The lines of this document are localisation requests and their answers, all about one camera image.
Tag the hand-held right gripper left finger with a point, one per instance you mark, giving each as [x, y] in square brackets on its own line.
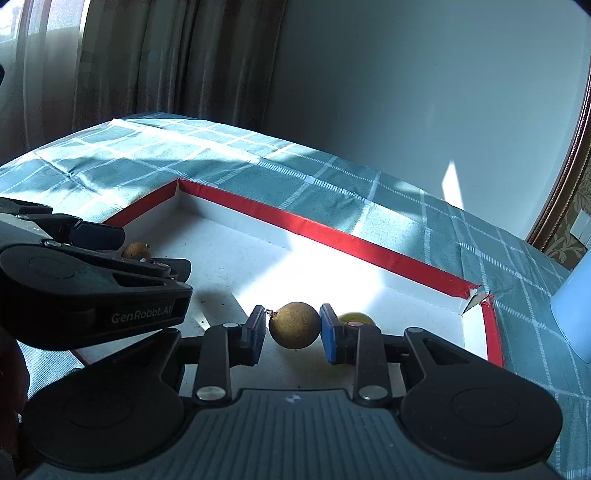
[253, 340]

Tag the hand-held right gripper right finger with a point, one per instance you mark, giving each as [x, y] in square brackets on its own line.
[329, 340]

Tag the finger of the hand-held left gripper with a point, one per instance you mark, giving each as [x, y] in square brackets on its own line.
[178, 268]
[104, 237]

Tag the green tomato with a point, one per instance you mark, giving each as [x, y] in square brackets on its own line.
[355, 317]

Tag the small brown round fruit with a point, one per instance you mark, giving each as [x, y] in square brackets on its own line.
[136, 250]

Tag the large brown round fruit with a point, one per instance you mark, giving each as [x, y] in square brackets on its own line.
[294, 325]

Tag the red cardboard tray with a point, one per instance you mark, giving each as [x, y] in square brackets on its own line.
[295, 267]

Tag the teal checked tablecloth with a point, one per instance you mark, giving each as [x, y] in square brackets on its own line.
[323, 184]

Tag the sheer white curtain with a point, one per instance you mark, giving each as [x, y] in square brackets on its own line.
[41, 69]

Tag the brown patterned curtain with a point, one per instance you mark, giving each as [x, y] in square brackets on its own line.
[184, 64]

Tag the blue kettle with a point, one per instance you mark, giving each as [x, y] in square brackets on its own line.
[572, 314]

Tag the white wall switch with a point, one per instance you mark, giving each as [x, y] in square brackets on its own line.
[581, 229]

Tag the wooden wall frame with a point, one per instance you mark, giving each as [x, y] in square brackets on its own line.
[558, 184]

